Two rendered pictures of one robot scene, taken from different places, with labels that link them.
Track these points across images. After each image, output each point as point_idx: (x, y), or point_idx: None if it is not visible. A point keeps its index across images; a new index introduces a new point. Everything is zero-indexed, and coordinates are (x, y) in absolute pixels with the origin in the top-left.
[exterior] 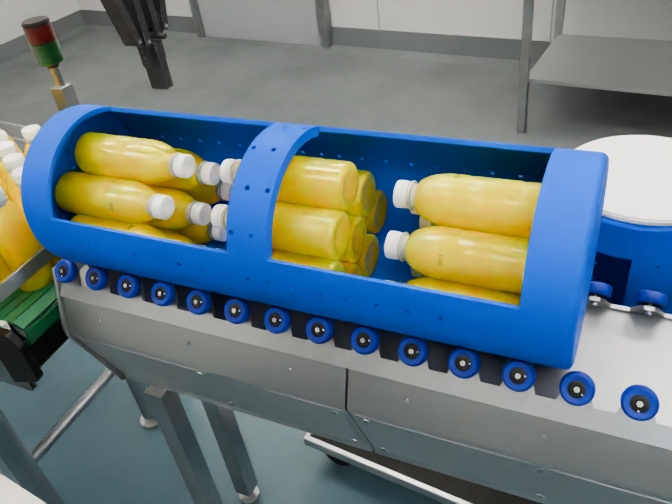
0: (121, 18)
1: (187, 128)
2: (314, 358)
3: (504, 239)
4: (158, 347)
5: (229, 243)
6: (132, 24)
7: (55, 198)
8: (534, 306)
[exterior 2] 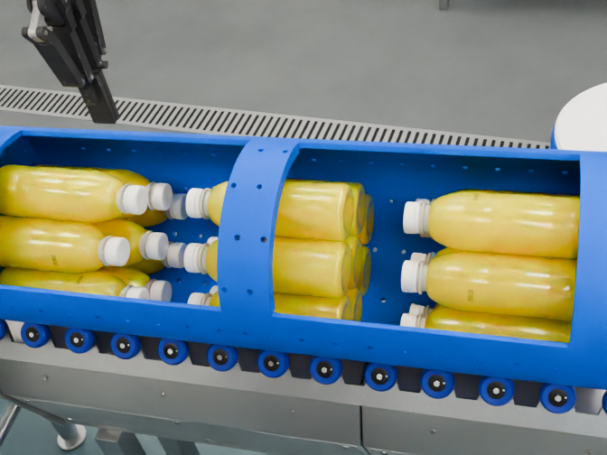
0: (61, 62)
1: (118, 141)
2: (322, 398)
3: (537, 265)
4: (124, 401)
5: (223, 301)
6: (73, 64)
7: None
8: (585, 344)
